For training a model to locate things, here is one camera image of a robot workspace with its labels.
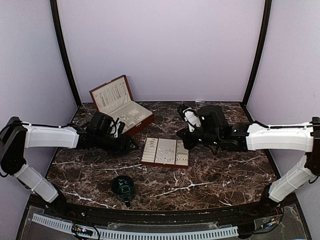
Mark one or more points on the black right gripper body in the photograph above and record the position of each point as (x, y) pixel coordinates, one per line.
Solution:
(189, 143)

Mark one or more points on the red jewelry box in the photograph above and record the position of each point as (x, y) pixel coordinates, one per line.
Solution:
(115, 99)

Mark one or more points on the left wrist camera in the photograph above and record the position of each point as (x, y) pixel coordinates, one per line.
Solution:
(117, 128)

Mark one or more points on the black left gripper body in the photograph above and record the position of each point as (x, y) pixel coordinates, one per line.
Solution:
(115, 147)

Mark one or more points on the black front rail base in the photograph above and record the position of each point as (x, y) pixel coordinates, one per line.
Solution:
(177, 210)

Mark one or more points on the right black frame post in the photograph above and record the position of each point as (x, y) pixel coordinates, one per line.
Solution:
(259, 52)

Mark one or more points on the white slotted cable duct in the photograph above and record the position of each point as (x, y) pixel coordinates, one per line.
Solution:
(121, 231)

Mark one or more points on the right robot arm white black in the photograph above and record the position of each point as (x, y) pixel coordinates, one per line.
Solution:
(208, 127)

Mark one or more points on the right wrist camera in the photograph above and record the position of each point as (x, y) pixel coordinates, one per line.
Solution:
(190, 116)

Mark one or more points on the dark green glass mug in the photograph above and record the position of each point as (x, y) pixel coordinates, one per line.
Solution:
(123, 187)

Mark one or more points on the left black frame post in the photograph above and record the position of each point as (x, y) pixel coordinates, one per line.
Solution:
(63, 51)

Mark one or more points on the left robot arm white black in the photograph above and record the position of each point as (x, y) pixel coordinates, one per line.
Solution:
(101, 132)

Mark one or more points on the black frame post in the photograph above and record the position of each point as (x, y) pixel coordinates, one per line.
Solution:
(63, 51)
(259, 52)

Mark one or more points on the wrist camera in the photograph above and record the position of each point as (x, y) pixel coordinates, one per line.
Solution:
(117, 128)
(190, 116)

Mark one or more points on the red jewelry tray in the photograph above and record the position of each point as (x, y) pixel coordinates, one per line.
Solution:
(162, 152)

